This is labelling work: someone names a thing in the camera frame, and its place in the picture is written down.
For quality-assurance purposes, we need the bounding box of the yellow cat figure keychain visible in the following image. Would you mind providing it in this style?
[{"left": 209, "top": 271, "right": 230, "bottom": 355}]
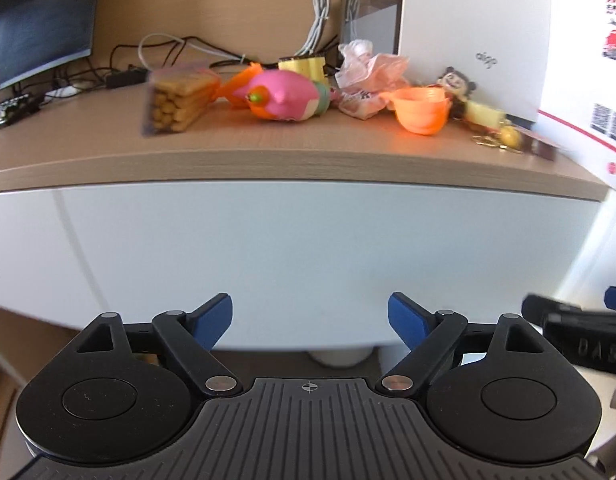
[{"left": 463, "top": 101, "right": 522, "bottom": 153}]

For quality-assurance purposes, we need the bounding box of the orange plastic cup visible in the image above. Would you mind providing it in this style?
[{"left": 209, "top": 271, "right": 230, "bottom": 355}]
[{"left": 379, "top": 87, "right": 451, "bottom": 136}]

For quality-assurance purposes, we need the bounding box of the pink Volcano snack pack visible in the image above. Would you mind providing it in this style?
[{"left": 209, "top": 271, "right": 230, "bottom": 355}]
[{"left": 142, "top": 64, "right": 221, "bottom": 136}]

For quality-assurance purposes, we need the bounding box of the grinning boy figure keychain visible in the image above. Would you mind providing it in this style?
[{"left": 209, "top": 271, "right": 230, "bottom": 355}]
[{"left": 435, "top": 66, "right": 477, "bottom": 120}]

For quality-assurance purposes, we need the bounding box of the pink green squishy bird toy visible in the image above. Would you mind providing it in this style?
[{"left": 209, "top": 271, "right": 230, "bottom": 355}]
[{"left": 234, "top": 70, "right": 331, "bottom": 122}]

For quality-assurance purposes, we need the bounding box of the red round jelly stick pack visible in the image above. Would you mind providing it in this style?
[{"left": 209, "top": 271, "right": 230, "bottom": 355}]
[{"left": 515, "top": 126, "right": 559, "bottom": 162}]

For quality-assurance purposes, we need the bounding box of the white round bin under desk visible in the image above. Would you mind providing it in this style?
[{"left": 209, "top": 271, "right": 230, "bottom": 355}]
[{"left": 308, "top": 347, "right": 374, "bottom": 370}]

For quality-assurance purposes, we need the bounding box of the white desk drawer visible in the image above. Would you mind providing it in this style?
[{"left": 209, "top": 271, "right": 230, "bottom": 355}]
[{"left": 58, "top": 182, "right": 600, "bottom": 350}]

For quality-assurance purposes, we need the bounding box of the orange fish toy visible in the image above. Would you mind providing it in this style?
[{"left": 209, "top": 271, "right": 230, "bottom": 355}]
[{"left": 213, "top": 62, "right": 265, "bottom": 108}]

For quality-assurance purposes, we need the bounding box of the pink crumpled wrapper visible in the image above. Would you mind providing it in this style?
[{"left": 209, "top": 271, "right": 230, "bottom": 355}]
[{"left": 335, "top": 39, "right": 410, "bottom": 93}]

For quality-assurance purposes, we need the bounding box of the white poster board red print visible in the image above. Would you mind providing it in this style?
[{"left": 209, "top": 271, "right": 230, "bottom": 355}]
[{"left": 536, "top": 0, "right": 616, "bottom": 190}]

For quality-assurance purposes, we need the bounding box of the yellow tape roll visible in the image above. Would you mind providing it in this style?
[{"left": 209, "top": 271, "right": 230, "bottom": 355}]
[{"left": 277, "top": 55, "right": 329, "bottom": 84}]

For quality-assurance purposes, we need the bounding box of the white aigo computer case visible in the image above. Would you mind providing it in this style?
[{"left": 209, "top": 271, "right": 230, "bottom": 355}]
[{"left": 340, "top": 0, "right": 554, "bottom": 124}]

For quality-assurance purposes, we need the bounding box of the black white keyboard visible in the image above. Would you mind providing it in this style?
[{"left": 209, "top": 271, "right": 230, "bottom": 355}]
[{"left": 0, "top": 93, "right": 43, "bottom": 129}]

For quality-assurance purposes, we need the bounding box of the black computer monitor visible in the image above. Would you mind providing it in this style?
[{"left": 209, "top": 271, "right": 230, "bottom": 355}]
[{"left": 0, "top": 0, "right": 98, "bottom": 91}]

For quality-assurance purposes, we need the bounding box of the black cable tangle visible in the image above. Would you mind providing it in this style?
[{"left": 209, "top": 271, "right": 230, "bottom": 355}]
[{"left": 17, "top": 34, "right": 339, "bottom": 101}]

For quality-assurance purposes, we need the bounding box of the white cable bundle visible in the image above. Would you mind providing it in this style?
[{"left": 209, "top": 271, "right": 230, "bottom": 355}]
[{"left": 136, "top": 0, "right": 334, "bottom": 74}]

